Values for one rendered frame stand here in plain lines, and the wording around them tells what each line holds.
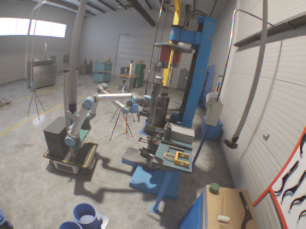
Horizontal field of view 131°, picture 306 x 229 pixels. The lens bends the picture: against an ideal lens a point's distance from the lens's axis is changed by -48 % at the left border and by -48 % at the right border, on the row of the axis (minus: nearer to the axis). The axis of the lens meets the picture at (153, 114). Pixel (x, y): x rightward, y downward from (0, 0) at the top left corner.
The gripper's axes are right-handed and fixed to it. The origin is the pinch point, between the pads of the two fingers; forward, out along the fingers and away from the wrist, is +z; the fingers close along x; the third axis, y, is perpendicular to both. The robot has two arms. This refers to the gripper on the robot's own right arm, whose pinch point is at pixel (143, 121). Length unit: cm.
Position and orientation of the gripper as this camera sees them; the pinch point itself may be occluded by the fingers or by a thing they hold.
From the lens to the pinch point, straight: 170.6
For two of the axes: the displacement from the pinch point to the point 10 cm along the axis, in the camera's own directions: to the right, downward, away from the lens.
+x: 9.5, 2.5, -1.7
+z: -1.7, 9.1, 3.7
